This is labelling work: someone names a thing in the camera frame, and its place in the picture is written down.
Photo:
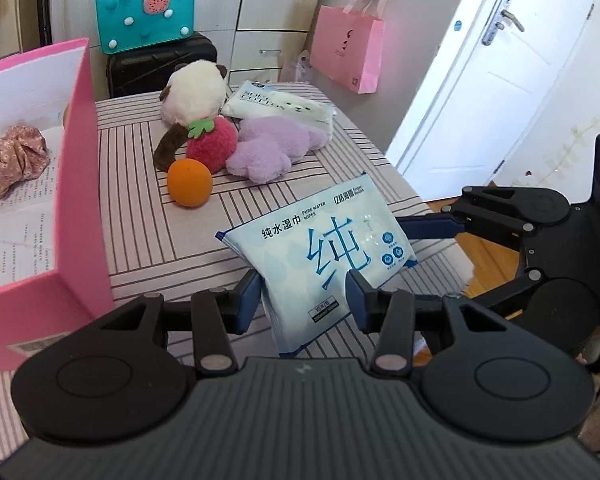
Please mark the striped table cloth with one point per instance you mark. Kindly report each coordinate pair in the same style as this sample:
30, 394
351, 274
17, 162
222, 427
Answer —
154, 246

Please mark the purple plush toy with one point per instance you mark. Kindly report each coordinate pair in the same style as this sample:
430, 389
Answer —
267, 147

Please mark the white wardrobe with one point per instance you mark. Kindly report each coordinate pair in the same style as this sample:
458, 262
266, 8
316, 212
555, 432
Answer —
252, 37

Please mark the pink floral cloth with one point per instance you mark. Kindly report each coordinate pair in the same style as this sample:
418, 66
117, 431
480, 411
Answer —
23, 156

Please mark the red strawberry plush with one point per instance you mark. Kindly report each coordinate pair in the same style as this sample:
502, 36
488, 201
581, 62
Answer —
211, 141

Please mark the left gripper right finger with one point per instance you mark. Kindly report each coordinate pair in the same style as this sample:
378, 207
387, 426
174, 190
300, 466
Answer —
391, 315

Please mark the white brown plush toy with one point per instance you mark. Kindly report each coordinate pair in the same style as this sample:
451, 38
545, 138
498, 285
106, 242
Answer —
194, 92

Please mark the pink storage box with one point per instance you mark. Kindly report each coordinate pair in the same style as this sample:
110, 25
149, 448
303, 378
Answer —
53, 271

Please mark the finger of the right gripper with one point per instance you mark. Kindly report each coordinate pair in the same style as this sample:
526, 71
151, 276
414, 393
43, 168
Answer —
509, 300
504, 216

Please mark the white tissue pack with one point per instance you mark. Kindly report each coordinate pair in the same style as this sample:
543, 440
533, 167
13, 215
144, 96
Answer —
255, 100

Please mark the blue wet wipes pack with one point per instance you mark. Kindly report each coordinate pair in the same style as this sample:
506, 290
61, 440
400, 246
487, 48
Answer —
305, 250

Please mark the white door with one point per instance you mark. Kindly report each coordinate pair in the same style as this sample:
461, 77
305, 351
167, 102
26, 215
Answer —
495, 67

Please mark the pink paper gift bag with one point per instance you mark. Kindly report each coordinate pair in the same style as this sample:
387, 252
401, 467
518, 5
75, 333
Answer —
347, 44

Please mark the black suitcase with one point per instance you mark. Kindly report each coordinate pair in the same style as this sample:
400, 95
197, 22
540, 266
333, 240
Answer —
148, 69

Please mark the orange ball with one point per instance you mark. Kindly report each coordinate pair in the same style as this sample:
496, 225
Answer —
189, 183

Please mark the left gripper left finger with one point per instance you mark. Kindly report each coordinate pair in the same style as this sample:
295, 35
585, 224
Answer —
218, 313

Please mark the teal felt tote bag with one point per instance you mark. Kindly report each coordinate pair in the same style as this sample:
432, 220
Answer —
125, 25

